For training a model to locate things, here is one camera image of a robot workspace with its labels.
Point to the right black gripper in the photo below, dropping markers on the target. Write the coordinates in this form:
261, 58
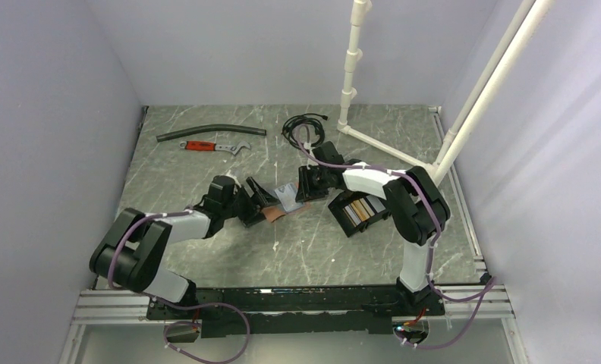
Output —
304, 191

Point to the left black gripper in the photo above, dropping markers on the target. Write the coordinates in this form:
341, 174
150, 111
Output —
253, 213

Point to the brown leather card holder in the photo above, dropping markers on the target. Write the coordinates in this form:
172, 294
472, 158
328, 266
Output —
274, 213

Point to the black card box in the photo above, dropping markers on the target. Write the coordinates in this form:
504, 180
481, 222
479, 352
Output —
350, 198

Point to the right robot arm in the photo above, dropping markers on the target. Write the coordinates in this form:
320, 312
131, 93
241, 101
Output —
410, 197

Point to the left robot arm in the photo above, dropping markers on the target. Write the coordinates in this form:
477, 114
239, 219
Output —
130, 254

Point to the white card stack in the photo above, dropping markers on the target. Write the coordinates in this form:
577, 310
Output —
351, 213

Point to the red handled adjustable wrench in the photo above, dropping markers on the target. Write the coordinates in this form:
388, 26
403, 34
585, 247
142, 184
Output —
203, 146

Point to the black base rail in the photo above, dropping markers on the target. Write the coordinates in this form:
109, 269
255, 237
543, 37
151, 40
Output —
290, 310

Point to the white pvc pipe frame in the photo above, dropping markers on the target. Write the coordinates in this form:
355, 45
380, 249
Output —
436, 53

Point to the aluminium extrusion frame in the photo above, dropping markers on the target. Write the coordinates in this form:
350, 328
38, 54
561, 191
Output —
109, 308

